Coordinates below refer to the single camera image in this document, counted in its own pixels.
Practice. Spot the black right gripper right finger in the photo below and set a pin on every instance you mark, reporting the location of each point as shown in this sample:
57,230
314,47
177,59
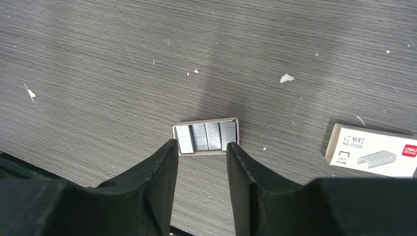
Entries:
265,203

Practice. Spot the grey tray of staples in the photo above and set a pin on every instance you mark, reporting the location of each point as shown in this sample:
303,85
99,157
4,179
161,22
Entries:
206,137

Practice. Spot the small white domino tile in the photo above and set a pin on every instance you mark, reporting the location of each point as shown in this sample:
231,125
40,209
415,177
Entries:
378,152

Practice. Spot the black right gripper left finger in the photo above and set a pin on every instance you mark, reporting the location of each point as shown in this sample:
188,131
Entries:
137,202

